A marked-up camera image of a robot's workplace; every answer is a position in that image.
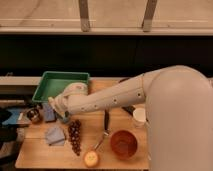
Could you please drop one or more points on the white paper cup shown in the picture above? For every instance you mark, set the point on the white paper cup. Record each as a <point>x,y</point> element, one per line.
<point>139,117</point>

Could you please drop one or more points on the blue plastic cup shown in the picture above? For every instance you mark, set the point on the blue plastic cup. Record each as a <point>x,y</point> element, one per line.
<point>64,119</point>

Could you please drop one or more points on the yellow apple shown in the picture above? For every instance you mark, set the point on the yellow apple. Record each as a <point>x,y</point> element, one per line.
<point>91,159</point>

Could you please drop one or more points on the blue object left of table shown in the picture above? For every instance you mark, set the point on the blue object left of table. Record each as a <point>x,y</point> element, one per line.
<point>17,117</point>

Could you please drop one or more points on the red grape bunch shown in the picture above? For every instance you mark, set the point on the red grape bunch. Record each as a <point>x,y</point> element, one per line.
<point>74,130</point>

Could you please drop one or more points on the orange bowl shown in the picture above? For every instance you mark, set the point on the orange bowl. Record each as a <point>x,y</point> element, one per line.
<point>123,144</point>

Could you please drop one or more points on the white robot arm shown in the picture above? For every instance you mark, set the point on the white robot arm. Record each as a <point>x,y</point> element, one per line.
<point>179,107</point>

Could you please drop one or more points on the green plastic tray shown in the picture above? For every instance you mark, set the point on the green plastic tray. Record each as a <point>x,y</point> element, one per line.
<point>53,83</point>

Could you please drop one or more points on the blue folded cloth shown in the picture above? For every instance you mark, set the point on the blue folded cloth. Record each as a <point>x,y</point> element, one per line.
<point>55,136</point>

